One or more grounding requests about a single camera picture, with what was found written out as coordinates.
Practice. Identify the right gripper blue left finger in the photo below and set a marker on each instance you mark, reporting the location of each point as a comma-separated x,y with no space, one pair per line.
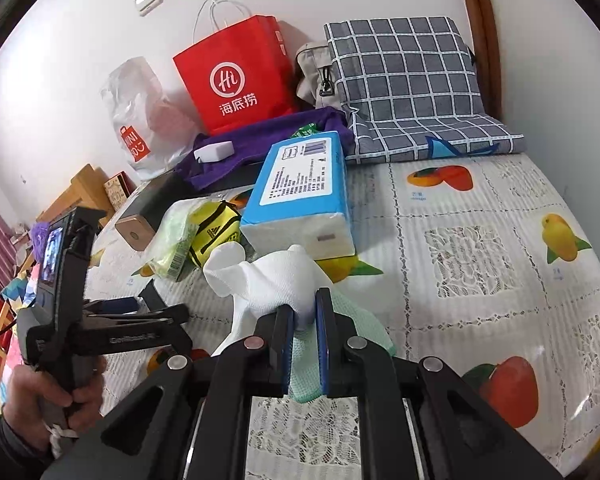
221,390

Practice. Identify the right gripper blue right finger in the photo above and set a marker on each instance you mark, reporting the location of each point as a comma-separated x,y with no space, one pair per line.
352,366

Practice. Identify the mint green cloth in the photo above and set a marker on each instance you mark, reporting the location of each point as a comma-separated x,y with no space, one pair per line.
305,378

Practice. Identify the white cloth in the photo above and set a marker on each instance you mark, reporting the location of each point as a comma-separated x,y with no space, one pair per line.
285,278

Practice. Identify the yellow black soft pouch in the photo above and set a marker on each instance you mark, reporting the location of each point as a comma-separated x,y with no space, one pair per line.
216,223

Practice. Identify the green tissue packet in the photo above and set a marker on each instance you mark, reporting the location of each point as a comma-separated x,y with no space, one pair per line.
166,253

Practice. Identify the person's left hand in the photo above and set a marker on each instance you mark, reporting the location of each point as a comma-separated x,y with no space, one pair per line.
26,391

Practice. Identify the dark box with copper end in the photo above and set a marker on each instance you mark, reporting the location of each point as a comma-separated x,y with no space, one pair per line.
140,221

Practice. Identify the small patterned box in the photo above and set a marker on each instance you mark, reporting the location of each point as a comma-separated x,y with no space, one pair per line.
118,189

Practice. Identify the fruit print tablecloth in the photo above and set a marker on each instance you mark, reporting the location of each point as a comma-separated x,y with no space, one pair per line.
493,274

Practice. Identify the blue tissue pack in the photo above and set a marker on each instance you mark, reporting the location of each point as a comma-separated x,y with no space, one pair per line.
300,198

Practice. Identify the purple towel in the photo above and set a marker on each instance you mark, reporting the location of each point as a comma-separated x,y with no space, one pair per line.
252,143

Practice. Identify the white soap bar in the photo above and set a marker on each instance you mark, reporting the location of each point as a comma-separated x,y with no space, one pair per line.
214,152

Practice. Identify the white Miniso plastic bag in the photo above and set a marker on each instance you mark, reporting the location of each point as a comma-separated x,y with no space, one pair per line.
154,134

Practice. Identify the green snack packet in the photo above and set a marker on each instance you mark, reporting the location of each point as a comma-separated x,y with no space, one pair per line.
306,130

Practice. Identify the grey checkered cushion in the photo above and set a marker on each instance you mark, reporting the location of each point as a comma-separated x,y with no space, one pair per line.
410,91

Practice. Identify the beige canvas bag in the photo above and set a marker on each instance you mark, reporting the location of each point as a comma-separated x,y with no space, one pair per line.
317,85

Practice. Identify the red Haidilao paper bag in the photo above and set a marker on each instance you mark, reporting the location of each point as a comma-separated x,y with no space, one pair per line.
241,73

